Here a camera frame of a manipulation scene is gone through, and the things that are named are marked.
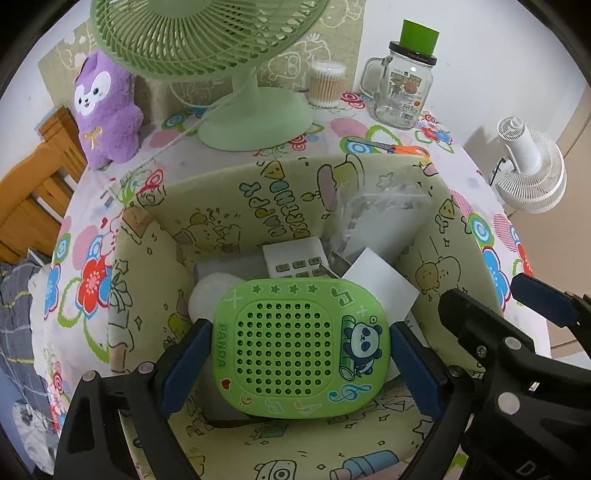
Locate cotton swab container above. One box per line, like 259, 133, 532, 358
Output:
308, 60, 348, 109

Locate white remote control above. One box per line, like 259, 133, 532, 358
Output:
262, 236, 340, 279

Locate wooden bed headboard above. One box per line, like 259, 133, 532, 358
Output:
0, 105, 90, 266

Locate purple plush toy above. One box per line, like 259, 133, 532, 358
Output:
74, 50, 145, 170

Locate white standing fan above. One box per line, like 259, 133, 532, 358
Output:
495, 116, 567, 214

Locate round beige compact case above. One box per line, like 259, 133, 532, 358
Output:
188, 272, 245, 324

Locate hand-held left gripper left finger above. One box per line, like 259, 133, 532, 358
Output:
53, 318, 214, 480

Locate white fan cable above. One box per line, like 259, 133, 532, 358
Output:
139, 99, 232, 158

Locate green desk fan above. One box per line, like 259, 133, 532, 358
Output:
89, 0, 331, 152

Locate printed beige wall panel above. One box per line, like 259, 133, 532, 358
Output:
38, 0, 365, 121

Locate white charger block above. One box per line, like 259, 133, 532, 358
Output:
341, 247, 420, 324

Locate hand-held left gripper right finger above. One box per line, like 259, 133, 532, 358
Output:
390, 320, 490, 480

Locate grey plaid pillow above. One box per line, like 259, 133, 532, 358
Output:
0, 256, 47, 384

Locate orange handled scissors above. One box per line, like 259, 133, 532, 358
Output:
346, 137, 431, 160

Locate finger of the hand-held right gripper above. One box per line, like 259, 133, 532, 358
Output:
438, 290, 537, 366
510, 273, 591, 330

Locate yellow printed storage box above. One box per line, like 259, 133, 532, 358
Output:
107, 154, 509, 480

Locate beige wooden door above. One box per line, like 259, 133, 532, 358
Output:
549, 88, 591, 361

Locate white crumpled cloth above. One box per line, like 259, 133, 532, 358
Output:
11, 399, 58, 476

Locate black fan power cable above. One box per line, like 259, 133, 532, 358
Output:
487, 157, 509, 185

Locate glass jar with green lid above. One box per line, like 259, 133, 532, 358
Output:
359, 19, 440, 131

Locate green panda case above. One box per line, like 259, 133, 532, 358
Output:
211, 278, 393, 420

